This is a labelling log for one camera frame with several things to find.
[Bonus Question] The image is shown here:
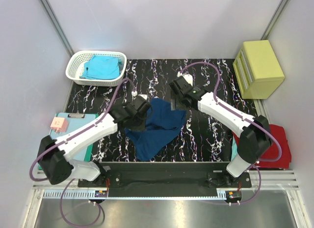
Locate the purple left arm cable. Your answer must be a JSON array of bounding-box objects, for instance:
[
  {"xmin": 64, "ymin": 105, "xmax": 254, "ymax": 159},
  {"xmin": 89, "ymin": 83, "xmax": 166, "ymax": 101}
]
[{"xmin": 29, "ymin": 78, "xmax": 138, "ymax": 226}]

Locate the pink small box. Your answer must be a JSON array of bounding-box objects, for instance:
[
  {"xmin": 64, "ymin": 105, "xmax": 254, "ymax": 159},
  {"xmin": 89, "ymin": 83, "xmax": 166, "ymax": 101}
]
[{"xmin": 50, "ymin": 117, "xmax": 69, "ymax": 133}]

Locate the dark blue t-shirt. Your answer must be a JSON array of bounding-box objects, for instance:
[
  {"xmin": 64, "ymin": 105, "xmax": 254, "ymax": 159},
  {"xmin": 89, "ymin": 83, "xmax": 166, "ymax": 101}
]
[{"xmin": 125, "ymin": 98, "xmax": 186, "ymax": 162}]

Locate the teal folded cloth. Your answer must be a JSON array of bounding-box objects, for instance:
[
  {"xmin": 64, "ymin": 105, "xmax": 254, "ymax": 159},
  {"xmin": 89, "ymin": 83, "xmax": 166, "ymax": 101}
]
[{"xmin": 231, "ymin": 138, "xmax": 237, "ymax": 161}]

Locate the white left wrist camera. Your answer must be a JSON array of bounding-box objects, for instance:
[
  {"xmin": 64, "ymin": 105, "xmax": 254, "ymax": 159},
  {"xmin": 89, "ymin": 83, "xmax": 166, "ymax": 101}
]
[{"xmin": 131, "ymin": 90, "xmax": 148, "ymax": 101}]

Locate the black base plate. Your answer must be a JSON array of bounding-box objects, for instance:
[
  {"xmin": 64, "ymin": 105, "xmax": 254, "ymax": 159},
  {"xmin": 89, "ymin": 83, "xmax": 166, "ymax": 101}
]
[{"xmin": 78, "ymin": 162, "xmax": 252, "ymax": 200}]

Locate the white plastic basket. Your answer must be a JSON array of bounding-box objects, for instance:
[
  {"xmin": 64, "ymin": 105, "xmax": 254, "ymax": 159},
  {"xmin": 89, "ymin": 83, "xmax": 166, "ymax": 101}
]
[{"xmin": 65, "ymin": 51, "xmax": 127, "ymax": 86}]

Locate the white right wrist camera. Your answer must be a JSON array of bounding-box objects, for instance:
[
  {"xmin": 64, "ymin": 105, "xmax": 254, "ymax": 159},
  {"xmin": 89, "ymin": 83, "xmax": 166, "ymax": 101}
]
[{"xmin": 177, "ymin": 72, "xmax": 193, "ymax": 86}]

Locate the yellow-green drawer box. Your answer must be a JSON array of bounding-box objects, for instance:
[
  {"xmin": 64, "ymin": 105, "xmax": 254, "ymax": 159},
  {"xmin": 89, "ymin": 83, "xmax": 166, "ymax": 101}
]
[{"xmin": 233, "ymin": 40, "xmax": 285, "ymax": 100}]

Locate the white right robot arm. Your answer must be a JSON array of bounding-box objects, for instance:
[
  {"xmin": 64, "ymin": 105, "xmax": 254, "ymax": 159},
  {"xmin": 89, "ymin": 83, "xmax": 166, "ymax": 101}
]
[{"xmin": 169, "ymin": 75, "xmax": 272, "ymax": 187}]

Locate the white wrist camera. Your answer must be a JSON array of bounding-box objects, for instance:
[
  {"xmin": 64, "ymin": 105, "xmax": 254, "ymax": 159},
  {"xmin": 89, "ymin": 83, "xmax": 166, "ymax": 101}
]
[
  {"xmin": 131, "ymin": 90, "xmax": 148, "ymax": 101},
  {"xmin": 177, "ymin": 72, "xmax": 193, "ymax": 86}
]

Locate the red folded t-shirt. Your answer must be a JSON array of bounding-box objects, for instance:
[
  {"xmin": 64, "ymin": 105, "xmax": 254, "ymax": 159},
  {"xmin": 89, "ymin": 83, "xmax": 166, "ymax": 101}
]
[{"xmin": 232, "ymin": 124, "xmax": 292, "ymax": 169}]

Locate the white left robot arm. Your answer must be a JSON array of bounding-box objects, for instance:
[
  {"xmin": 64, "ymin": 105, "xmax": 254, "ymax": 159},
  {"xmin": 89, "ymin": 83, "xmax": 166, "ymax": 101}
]
[{"xmin": 38, "ymin": 94, "xmax": 151, "ymax": 187}]

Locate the light blue t-shirt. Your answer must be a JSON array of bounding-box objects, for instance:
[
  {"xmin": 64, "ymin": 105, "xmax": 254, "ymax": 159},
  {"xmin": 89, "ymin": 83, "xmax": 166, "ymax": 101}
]
[{"xmin": 80, "ymin": 55, "xmax": 121, "ymax": 80}]

